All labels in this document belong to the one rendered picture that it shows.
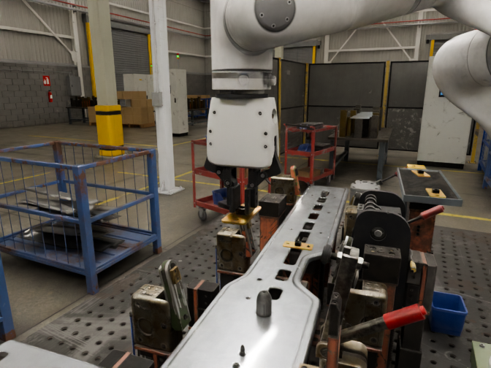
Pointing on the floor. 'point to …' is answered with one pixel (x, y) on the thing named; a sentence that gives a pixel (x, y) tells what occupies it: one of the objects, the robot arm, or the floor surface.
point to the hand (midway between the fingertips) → (242, 198)
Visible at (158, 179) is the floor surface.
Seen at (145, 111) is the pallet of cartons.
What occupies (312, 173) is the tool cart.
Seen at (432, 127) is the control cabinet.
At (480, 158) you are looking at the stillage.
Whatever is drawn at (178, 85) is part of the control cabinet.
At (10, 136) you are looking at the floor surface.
